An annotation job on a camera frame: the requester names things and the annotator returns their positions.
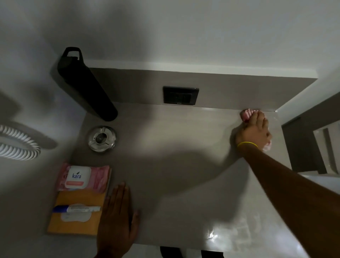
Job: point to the person's left middle finger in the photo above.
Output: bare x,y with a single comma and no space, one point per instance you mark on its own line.
121,198

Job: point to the person's left hand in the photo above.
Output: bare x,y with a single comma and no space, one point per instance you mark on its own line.
116,228

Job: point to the pink cleaning cloth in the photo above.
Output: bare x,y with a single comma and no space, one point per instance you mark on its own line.
245,114

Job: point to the person's left thumb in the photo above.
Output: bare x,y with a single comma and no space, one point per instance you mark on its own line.
136,222

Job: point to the yellow wristband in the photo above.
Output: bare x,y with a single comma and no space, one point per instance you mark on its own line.
248,144

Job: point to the person's right middle finger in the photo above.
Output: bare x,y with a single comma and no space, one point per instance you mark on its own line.
260,118

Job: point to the blue and white marker pen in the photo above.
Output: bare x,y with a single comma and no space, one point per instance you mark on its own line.
77,209

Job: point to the pink wet wipes packet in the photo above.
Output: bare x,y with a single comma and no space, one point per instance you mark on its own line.
98,179

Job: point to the silver metal ashtray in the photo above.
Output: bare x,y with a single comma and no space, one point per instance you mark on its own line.
102,138

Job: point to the dark brown cabinet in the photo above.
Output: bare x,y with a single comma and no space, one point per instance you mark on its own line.
300,143

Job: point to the orange wet wipes packet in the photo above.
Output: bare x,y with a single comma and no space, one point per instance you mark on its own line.
77,226

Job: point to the person's right hand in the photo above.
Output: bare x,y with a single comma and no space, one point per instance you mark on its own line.
253,134

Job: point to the person's dark trousers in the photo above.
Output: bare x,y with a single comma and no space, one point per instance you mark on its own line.
170,252

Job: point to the black wall socket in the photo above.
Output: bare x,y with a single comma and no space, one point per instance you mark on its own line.
180,95

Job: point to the person's right thumb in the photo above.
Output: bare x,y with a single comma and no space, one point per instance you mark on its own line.
240,131

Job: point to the person's left little finger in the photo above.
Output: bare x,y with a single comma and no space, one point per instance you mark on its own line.
105,208

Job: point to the person's right forearm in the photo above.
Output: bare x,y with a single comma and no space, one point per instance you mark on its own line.
292,191

